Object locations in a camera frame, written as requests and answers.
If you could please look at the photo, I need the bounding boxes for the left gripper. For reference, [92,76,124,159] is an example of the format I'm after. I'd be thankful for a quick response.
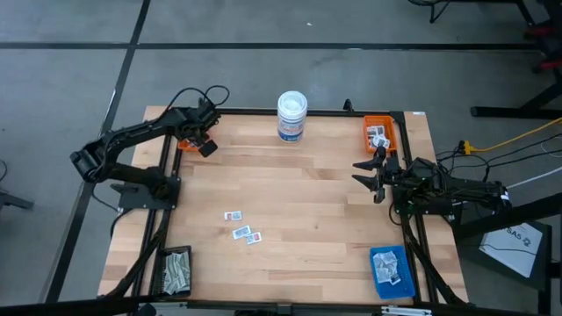
[173,103,220,158]

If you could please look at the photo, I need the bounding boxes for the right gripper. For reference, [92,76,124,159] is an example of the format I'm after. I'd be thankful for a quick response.
[350,146,418,205]

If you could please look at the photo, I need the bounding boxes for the plain white packet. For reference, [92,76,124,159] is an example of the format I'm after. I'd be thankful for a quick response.
[372,250,399,267]

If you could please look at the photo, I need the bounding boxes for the large white gauze packet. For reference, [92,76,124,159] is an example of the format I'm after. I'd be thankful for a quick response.
[373,262,396,284]

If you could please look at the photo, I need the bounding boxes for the white wipes canister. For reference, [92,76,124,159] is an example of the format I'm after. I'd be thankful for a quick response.
[277,90,308,144]

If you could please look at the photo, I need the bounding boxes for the blue plastic mesh basket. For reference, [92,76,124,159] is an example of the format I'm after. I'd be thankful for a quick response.
[369,244,416,300]

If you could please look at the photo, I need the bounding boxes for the black plastic mesh basket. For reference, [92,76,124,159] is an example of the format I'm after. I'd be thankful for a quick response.
[156,245,193,298]

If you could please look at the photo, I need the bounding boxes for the black diagonal beam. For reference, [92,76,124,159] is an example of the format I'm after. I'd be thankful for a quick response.
[451,192,562,238]

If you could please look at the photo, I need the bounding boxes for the black stand foot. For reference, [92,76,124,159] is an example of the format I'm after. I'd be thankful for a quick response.
[470,81,562,120]

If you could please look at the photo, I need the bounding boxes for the white printed paper sheet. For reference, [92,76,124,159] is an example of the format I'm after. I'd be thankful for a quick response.
[478,221,544,278]

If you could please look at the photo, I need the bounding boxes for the black stand platform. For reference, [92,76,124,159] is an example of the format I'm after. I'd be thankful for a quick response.
[456,210,555,293]

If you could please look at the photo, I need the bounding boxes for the grey stand foot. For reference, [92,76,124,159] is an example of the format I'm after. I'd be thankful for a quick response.
[0,190,35,212]

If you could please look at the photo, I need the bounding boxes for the black rig beam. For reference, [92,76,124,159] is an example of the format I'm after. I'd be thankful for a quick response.
[0,296,562,316]

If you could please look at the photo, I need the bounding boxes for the black furniture legs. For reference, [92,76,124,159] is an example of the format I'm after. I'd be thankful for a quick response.
[407,0,537,25]

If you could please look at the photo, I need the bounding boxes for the person's leg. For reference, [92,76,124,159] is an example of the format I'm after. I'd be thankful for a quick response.
[542,0,562,61]

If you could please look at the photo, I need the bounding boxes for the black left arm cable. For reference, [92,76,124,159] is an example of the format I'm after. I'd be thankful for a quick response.
[162,84,231,116]

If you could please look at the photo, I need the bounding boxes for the black corrugated cable conduit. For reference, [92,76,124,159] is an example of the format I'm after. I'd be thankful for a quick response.
[104,209,172,300]
[403,214,467,305]

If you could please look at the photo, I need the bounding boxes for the silver metal bracket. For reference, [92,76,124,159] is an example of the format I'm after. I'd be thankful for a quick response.
[154,301,189,316]
[380,305,434,316]

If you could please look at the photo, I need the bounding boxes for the black floor cable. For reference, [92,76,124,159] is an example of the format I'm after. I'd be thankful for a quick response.
[438,132,562,162]
[438,149,562,176]

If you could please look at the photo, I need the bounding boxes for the yellow floor cable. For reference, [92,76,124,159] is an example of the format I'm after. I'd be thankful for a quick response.
[473,117,562,153]

